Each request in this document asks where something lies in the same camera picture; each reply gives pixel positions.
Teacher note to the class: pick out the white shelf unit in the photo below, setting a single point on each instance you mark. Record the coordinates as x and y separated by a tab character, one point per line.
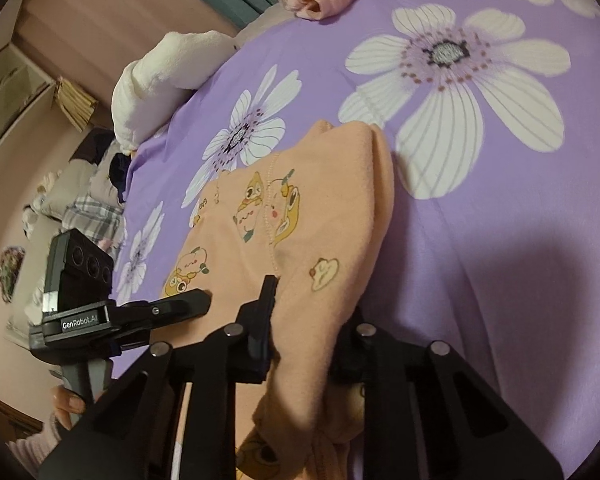
10	95

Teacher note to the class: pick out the person's left hand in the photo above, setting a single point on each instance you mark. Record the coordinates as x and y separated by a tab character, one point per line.
67	405

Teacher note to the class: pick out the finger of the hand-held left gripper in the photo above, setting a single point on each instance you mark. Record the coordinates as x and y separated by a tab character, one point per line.
180	305

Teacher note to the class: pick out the dark cloth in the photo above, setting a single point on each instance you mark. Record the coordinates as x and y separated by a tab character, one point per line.
97	145

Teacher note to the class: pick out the patterned round cushion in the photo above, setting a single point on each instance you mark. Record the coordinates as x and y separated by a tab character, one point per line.
11	275

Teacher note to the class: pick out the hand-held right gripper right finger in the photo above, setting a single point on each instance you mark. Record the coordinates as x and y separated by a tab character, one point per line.
380	360

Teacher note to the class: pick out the straw woven bundle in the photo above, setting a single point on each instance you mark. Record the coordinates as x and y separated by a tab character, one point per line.
75	102

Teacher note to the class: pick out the white plush blanket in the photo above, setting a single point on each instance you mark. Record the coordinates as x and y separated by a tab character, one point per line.
170	70

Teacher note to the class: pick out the purple floral bedsheet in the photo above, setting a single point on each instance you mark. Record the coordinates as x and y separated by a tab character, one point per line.
480	210

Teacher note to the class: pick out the orange printed small garment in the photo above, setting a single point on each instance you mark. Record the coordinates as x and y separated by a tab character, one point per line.
320	210

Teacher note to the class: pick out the person's left forearm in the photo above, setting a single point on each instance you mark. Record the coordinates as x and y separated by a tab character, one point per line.
35	445

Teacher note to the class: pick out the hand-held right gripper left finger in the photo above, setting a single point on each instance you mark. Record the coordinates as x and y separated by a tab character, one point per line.
260	330

